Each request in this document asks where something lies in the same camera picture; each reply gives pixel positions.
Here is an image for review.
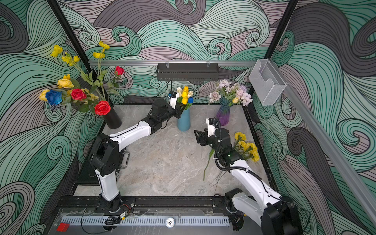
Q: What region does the clear plastic wall bin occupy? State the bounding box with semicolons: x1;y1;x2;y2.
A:
249;59;287;106

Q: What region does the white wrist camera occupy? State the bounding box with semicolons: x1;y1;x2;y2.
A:
206;117;218;137
168;91;180;109

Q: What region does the black wall tray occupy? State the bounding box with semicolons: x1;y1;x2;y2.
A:
156;62;220;84

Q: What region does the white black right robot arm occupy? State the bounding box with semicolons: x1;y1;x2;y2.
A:
194;129;303;235

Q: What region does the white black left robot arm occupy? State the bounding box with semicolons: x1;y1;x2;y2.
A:
89;98;186;213

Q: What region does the teal ceramic vase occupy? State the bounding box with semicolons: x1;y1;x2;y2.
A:
177;109;191;132

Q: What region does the colourful tulip bunch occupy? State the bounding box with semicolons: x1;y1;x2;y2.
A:
176;86;194;110

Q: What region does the black left corner post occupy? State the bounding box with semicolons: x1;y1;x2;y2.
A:
47;0;91;72

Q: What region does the white slotted cable duct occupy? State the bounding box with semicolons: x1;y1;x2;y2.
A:
61;216;230;227

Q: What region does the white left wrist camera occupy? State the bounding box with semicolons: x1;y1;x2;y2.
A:
168;91;180;109

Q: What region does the pink lilac flower bunch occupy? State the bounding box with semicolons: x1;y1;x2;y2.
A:
209;79;253;107

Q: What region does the black corner frame post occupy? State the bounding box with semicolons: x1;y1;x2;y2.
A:
251;1;298;92

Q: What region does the black case with handle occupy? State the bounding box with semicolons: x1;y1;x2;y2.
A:
75;148;130;186

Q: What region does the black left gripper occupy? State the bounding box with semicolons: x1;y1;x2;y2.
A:
158;103;186;125

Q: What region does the yellow carnation flower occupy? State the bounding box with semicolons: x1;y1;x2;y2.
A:
237;141;249;151
235;132;247;142
242;151;260;162
247;143;258;154

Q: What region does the yellow tulip single stem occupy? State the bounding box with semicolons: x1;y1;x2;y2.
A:
203;149;214;181

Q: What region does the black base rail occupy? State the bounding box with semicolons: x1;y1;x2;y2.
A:
52;195;283;218

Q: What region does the black vase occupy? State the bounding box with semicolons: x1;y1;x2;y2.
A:
103;106;122;129

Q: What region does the purple glass vase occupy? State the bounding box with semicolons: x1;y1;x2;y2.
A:
216;98;232;126

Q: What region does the mixed rose bouquet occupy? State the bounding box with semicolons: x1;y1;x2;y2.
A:
39;41;112;116

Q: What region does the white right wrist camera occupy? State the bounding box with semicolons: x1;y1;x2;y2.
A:
206;117;218;137

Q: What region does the red small block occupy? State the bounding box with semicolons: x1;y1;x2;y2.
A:
56;223;70;232

